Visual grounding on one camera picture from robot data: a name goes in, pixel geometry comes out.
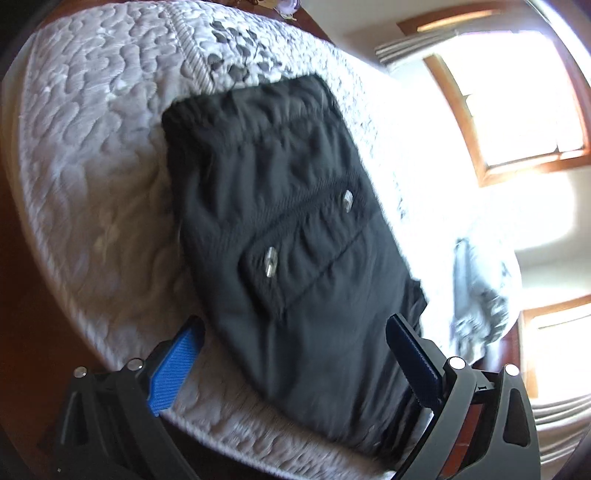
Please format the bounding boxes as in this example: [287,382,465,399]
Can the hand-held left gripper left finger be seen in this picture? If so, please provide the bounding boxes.
[38,315,206,480]

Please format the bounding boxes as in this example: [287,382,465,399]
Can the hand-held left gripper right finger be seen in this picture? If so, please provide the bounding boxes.
[386,314,542,480]

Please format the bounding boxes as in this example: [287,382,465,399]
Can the black pants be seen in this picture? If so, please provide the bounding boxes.
[161,74,444,467]

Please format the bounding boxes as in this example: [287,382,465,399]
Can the white quilted bed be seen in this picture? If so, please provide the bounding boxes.
[2,1,522,476]

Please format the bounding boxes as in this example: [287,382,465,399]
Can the wooden framed window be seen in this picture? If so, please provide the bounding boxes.
[519,295,591,400]
[399,2,591,185]

